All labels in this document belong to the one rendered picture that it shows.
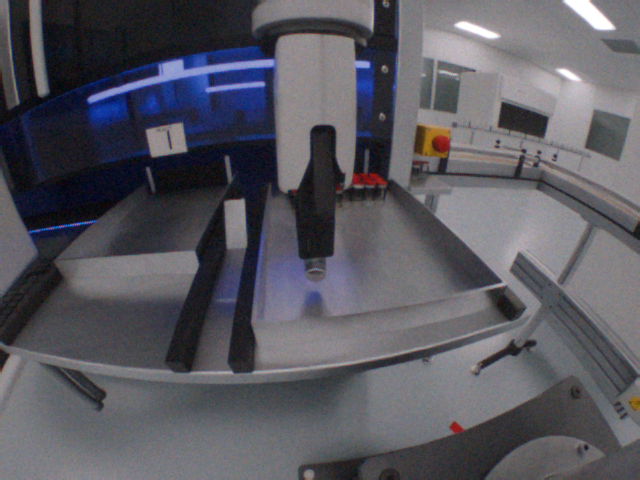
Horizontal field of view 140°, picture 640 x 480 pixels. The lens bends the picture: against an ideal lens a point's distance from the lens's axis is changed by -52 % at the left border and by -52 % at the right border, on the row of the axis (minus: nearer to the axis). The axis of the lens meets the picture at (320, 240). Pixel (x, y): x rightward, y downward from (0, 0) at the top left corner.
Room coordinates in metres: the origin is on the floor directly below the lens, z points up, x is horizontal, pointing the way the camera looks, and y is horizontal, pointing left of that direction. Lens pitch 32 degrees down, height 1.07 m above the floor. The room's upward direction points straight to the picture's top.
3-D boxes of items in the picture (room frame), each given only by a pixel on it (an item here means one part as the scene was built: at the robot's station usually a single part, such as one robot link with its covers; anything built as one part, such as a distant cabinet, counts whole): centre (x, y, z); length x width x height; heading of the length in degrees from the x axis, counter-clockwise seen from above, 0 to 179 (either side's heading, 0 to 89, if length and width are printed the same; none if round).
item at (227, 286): (0.24, 0.11, 0.91); 0.14 x 0.03 x 0.06; 9
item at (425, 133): (0.57, -0.27, 1.00); 0.08 x 0.07 x 0.07; 8
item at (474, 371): (0.49, -0.99, 0.07); 0.50 x 0.08 x 0.14; 98
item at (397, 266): (0.30, -0.05, 0.90); 0.34 x 0.26 x 0.04; 8
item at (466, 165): (0.75, -0.53, 0.92); 0.69 x 0.16 x 0.16; 98
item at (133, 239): (0.37, 0.30, 0.90); 0.34 x 0.26 x 0.04; 8
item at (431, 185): (0.61, -0.27, 0.87); 0.14 x 0.13 x 0.02; 8
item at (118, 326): (0.32, 0.12, 0.87); 0.70 x 0.48 x 0.02; 98
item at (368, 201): (0.41, -0.04, 0.90); 0.18 x 0.02 x 0.05; 98
